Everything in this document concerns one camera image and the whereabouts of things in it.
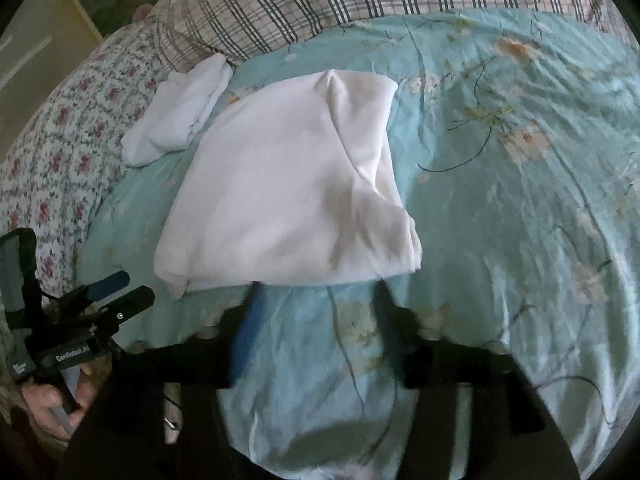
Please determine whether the pink floral quilt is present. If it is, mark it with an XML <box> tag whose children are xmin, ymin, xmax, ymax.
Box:
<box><xmin>0</xmin><ymin>22</ymin><xmax>171</xmax><ymax>301</ymax></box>

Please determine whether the large white garment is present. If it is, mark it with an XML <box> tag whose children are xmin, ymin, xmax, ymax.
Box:
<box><xmin>152</xmin><ymin>69</ymin><xmax>423</xmax><ymax>298</ymax></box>

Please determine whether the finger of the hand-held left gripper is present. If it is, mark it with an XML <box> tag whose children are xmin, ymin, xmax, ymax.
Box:
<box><xmin>95</xmin><ymin>285</ymin><xmax>156</xmax><ymax>336</ymax></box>
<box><xmin>75</xmin><ymin>270</ymin><xmax>132</xmax><ymax>303</ymax></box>

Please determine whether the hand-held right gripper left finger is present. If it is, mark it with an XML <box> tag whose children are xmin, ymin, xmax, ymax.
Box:
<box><xmin>55</xmin><ymin>282</ymin><xmax>266</xmax><ymax>480</ymax></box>

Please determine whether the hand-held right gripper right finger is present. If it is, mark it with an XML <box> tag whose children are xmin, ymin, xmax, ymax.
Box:
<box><xmin>372</xmin><ymin>280</ymin><xmax>581</xmax><ymax>480</ymax></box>

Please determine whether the person's left hand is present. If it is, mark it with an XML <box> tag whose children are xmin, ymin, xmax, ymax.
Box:
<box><xmin>22</xmin><ymin>360</ymin><xmax>98</xmax><ymax>442</ymax></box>

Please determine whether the small folded white cloth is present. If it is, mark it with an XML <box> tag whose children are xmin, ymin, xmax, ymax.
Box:
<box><xmin>121</xmin><ymin>55</ymin><xmax>233</xmax><ymax>166</ymax></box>

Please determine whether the teal floral bed sheet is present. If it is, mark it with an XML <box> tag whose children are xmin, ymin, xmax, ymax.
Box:
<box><xmin>75</xmin><ymin>10</ymin><xmax>640</xmax><ymax>480</ymax></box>

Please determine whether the plaid pillow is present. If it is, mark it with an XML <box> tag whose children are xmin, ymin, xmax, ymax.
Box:
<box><xmin>150</xmin><ymin>0</ymin><xmax>621</xmax><ymax>76</ymax></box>

